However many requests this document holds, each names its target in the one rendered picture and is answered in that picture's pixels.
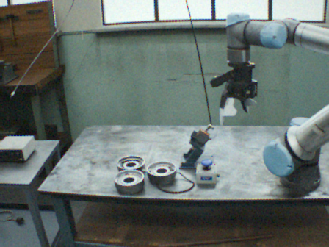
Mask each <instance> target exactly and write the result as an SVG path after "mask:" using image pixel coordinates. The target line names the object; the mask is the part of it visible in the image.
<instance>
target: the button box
mask: <svg viewBox="0 0 329 247"><path fill-rule="evenodd" d="M217 177H220V174H219V173H217V163H212V165H210V166H209V167H208V168H205V166H202V165H201V164H198V166H197V172H196V178H197V185H212V184H216V179H217Z"/></svg>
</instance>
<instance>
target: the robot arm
mask: <svg viewBox="0 0 329 247"><path fill-rule="evenodd" d="M225 28H226V40H227V52H226V56H227V61H228V66H230V67H233V69H232V70H230V71H228V72H226V73H224V74H223V75H220V76H215V77H214V78H213V79H211V81H210V84H211V86H212V87H220V86H221V85H223V83H225V82H227V83H225V88H224V90H223V93H222V95H221V100H220V125H221V126H223V124H224V121H225V117H231V116H235V115H236V109H234V98H237V99H239V100H240V101H241V105H242V108H243V110H244V111H245V112H246V113H248V106H254V105H256V102H255V101H254V100H252V99H253V98H255V96H256V97H257V96H258V94H257V87H258V81H256V80H252V71H253V69H254V68H255V64H253V63H250V45H253V46H261V47H265V48H269V49H281V48H282V47H283V46H284V45H285V43H290V44H292V45H295V46H300V47H303V48H305V49H309V50H312V51H316V52H320V53H323V54H326V55H329V29H325V28H322V27H318V26H313V25H310V24H305V23H301V22H299V21H298V20H297V19H296V18H285V19H281V20H276V21H266V22H260V21H251V20H250V15H249V14H246V13H240V12H237V13H229V14H227V18H226V27H225ZM255 85H256V92H255ZM328 142H329V104H328V105H327V106H326V107H324V108H323V109H322V110H320V111H319V112H318V113H316V115H314V116H313V117H312V118H293V119H292V121H291V123H290V127H289V129H287V130H286V131H285V132H283V134H281V135H279V137H277V138H275V139H274V140H272V141H270V142H268V144H267V145H266V146H265V147H264V150H263V161H264V164H265V165H266V167H267V169H268V170H269V171H270V172H271V173H273V175H275V176H277V177H280V181H281V183H282V185H284V186H285V187H287V188H290V189H291V190H295V191H300V192H304V191H309V190H316V189H317V188H318V187H319V186H320V183H321V173H320V169H319V158H320V152H321V147H322V146H323V145H325V144H326V143H328Z"/></svg>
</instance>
